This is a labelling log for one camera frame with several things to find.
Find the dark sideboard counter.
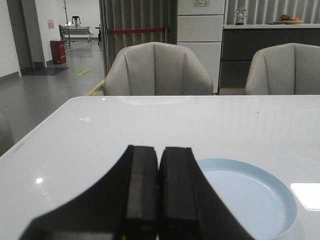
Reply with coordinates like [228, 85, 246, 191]
[219, 23, 320, 89]

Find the pink wall notice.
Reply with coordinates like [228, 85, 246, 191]
[47, 19, 55, 30]

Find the light blue round plate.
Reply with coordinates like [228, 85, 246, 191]
[197, 158, 298, 240]

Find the white cabinet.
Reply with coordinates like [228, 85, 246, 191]
[177, 0, 225, 94]

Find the red barrier belt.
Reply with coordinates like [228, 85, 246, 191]
[107, 27, 167, 35]

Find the beige armchair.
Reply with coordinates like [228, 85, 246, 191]
[103, 42, 214, 96]
[245, 43, 320, 95]

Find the grey folding table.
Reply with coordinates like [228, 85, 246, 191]
[58, 25, 92, 45]

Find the left beige armchair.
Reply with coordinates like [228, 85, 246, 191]
[103, 42, 214, 96]

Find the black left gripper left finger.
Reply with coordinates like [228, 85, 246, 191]
[20, 145, 158, 240]

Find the small decorative figurine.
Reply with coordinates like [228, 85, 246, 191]
[234, 7, 247, 25]

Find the fruit bowl on counter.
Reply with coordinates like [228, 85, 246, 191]
[279, 14, 303, 25]

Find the right beige armchair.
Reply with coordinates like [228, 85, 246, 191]
[245, 43, 320, 95]

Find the red bin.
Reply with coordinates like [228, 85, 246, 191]
[50, 39, 67, 64]

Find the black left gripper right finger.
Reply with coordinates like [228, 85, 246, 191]
[159, 147, 253, 240]

